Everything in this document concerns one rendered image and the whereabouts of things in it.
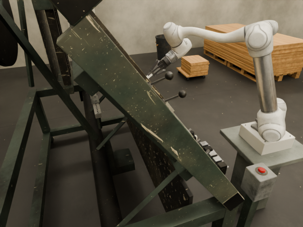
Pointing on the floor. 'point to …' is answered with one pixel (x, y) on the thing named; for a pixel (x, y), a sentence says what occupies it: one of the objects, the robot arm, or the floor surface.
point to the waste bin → (162, 46)
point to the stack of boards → (231, 53)
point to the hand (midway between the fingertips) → (148, 76)
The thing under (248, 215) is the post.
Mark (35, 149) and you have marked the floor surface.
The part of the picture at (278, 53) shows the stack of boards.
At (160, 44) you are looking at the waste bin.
